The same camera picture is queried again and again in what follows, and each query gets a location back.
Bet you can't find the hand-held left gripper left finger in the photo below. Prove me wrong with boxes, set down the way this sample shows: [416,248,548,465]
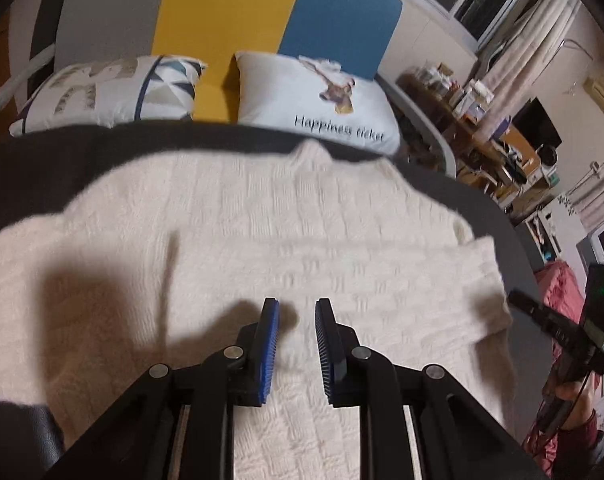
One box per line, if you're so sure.
[42,297,281,480]

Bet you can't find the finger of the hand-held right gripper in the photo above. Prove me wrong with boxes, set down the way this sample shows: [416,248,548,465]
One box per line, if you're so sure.
[508,288,585,351]

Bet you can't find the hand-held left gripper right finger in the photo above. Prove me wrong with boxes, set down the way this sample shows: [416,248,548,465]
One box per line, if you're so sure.
[315,298,547,480]

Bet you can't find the cream knit sweater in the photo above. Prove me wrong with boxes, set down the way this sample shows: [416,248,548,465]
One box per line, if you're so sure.
[0,140,513,480]

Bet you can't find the person's right forearm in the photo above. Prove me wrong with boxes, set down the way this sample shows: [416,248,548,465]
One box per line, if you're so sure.
[526,407,604,480]

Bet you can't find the person's right hand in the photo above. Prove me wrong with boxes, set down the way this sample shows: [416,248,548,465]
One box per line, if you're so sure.
[542,375,597,430]

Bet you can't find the white low shelf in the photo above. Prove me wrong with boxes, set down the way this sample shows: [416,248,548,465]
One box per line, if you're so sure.
[526,195,582,261]

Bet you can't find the wooden chair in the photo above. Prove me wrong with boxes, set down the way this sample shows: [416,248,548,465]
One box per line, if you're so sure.
[482,125,542,196]

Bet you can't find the black flat screen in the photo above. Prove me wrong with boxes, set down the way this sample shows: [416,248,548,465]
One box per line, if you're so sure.
[512,97,562,151]

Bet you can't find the brown wooden desk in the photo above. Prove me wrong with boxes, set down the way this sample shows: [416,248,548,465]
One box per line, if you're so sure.
[397,72,487,171]

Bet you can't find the white deer print pillow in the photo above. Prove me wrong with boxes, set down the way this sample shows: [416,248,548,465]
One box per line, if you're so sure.
[232,51,401,156]

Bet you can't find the beige floral curtain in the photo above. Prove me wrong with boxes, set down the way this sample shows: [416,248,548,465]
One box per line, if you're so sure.
[474,0,582,93]

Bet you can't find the geometric pattern pillow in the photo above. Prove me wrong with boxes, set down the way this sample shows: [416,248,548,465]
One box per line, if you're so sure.
[9,55,207,137]

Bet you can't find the grey yellow blue sofa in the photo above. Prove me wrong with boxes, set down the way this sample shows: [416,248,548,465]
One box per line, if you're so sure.
[0,0,457,178]

